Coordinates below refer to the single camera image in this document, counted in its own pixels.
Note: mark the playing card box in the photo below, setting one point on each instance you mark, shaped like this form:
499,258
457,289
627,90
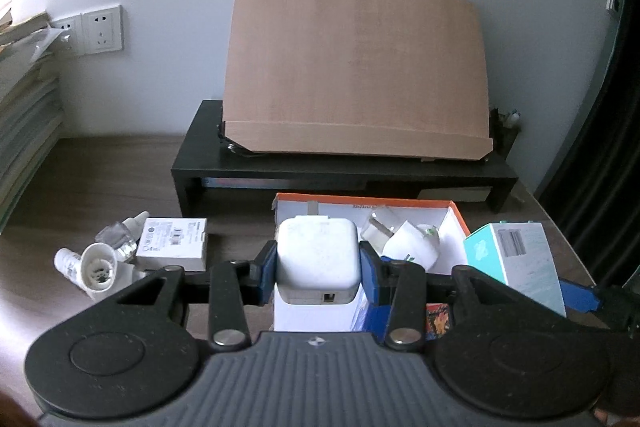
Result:
439,319

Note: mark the white square charger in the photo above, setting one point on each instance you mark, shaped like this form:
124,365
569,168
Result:
317,252

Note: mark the stack of books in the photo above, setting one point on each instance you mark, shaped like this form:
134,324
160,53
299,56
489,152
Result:
25,122

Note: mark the clear glass bottle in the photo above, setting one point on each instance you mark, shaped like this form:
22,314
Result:
120,232

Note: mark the wooden book stand board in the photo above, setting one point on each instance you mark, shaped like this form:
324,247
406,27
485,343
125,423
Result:
355,57

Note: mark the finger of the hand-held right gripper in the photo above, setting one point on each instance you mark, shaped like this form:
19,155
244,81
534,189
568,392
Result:
580,297

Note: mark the white plug-in repellent device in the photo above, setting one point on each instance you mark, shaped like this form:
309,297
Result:
102,272

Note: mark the small white barcode box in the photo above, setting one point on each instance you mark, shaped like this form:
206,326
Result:
170,242

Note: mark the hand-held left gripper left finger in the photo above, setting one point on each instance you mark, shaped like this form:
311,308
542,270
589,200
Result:
267,277

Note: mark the white plug green button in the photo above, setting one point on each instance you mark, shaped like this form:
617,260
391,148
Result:
410,247

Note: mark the white pill bottle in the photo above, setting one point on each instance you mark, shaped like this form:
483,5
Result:
67,264

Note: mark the black monitor riser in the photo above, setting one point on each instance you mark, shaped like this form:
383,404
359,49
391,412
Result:
200,157

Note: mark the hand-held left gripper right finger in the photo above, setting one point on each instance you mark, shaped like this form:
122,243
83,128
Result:
369,277

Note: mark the orange white cardboard box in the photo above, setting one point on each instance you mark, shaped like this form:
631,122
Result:
340,208

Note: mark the clear plastic bag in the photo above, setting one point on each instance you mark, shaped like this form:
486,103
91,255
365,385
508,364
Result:
47,42

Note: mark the black pen holder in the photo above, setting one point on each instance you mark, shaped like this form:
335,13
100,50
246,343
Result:
505,134

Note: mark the white wall socket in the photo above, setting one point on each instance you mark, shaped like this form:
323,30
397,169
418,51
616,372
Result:
67,32
102,29

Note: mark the teal white-label box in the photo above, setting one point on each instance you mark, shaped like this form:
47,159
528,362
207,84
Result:
520,262

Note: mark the black curtain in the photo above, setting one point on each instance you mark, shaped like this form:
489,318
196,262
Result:
600,157

